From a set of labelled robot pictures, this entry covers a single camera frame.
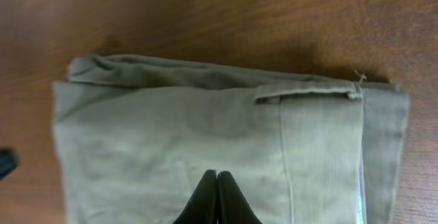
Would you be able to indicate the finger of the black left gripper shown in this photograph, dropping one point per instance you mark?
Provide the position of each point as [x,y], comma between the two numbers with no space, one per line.
[8,162]

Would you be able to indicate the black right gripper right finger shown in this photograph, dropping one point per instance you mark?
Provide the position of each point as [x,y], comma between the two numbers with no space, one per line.
[233,207]

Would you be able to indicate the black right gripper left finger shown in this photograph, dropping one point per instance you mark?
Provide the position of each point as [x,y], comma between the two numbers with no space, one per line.
[201,207]

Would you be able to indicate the khaki green shorts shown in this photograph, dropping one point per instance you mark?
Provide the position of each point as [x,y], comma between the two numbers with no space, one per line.
[135,134]

